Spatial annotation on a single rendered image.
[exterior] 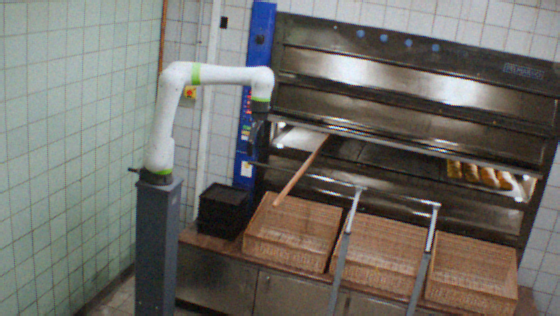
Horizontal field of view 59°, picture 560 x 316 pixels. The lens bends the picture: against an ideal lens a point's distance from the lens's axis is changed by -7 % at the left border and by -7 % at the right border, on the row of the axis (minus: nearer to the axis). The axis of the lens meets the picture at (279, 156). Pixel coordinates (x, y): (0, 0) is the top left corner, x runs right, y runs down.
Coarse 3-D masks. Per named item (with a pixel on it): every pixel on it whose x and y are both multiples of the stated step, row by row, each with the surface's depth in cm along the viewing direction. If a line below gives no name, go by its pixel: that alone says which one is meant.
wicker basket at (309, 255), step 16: (272, 192) 375; (288, 208) 373; (304, 208) 370; (320, 208) 368; (336, 208) 365; (256, 224) 363; (288, 224) 373; (304, 224) 371; (320, 224) 368; (336, 224) 350; (256, 240) 336; (272, 240) 333; (288, 240) 366; (304, 240) 369; (256, 256) 340; (272, 256) 337; (288, 256) 345; (304, 256) 330; (320, 256) 351; (320, 272) 331
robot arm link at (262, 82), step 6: (258, 72) 248; (264, 72) 247; (252, 78) 249; (258, 78) 246; (264, 78) 246; (270, 78) 247; (252, 84) 249; (258, 84) 246; (264, 84) 246; (270, 84) 248; (252, 90) 250; (258, 90) 248; (264, 90) 248; (270, 90) 250; (252, 96) 251; (258, 96) 249; (264, 96) 249
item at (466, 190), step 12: (276, 144) 373; (300, 156) 365; (324, 156) 362; (360, 168) 355; (372, 168) 353; (384, 168) 355; (408, 180) 348; (420, 180) 345; (432, 180) 345; (468, 192) 338; (480, 192) 336; (492, 192) 338; (516, 204) 331; (528, 204) 329
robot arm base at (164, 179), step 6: (132, 168) 281; (144, 168) 278; (138, 174) 280; (144, 174) 278; (150, 174) 276; (156, 174) 274; (162, 174) 274; (168, 174) 277; (150, 180) 275; (156, 180) 274; (162, 180) 275; (168, 180) 277
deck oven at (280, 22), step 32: (352, 96) 343; (384, 96) 337; (352, 128) 358; (512, 128) 319; (544, 128) 312; (512, 160) 324; (544, 160) 318; (256, 192) 383; (288, 192) 376; (448, 192) 342; (448, 224) 348
